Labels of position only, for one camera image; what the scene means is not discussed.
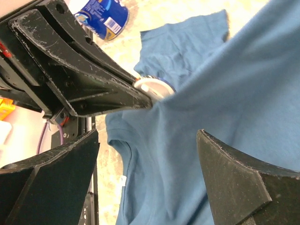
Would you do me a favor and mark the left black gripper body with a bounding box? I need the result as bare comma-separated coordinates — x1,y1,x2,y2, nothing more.
0,14,80,136

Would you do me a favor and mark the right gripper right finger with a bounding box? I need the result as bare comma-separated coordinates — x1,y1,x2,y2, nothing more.
197,130,300,225

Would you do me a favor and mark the blue wrapped toilet paper roll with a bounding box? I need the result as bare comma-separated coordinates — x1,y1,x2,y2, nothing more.
69,0,129,41

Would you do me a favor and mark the blue t-shirt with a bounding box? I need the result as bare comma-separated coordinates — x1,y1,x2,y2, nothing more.
105,0,300,225

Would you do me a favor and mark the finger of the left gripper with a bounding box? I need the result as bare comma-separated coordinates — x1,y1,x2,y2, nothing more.
9,9,152,117
36,0,135,84

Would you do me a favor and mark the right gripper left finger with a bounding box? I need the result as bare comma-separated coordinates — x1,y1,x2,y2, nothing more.
0,129,99,225

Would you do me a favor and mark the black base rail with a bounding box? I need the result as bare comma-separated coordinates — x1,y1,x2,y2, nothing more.
50,116,99,225

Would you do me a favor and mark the small round brooch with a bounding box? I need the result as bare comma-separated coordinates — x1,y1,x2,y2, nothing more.
133,75,176,103

